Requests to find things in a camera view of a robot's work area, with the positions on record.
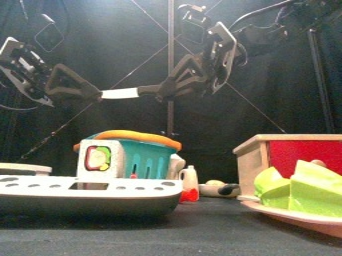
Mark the white toy mug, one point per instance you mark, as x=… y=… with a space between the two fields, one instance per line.
x=176 y=166

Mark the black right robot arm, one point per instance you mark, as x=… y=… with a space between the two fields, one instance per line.
x=268 y=31

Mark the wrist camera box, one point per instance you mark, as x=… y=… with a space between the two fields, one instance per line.
x=194 y=25
x=49 y=35

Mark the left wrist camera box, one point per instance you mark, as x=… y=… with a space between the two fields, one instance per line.
x=49 y=35

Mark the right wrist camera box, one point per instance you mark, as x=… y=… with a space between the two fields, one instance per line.
x=194 y=25

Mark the white black toy piece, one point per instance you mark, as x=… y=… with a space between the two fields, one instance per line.
x=218 y=189

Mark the orange yellow toy banana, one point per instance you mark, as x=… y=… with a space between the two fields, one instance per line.
x=134 y=136

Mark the pink wooden plate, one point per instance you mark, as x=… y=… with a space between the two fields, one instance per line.
x=303 y=221

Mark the small white bottle red base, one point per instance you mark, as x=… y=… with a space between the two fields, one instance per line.
x=190 y=180

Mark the white toy sushi roll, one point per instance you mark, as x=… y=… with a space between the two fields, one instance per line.
x=101 y=159

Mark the teal slotted toy basket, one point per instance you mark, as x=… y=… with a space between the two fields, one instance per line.
x=148 y=160

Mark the vertical metal frame pole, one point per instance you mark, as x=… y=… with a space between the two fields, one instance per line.
x=170 y=40

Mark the wooden box red panel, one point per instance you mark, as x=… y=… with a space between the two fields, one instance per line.
x=303 y=153

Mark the white grey toy board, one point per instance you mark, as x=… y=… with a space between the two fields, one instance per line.
x=89 y=196

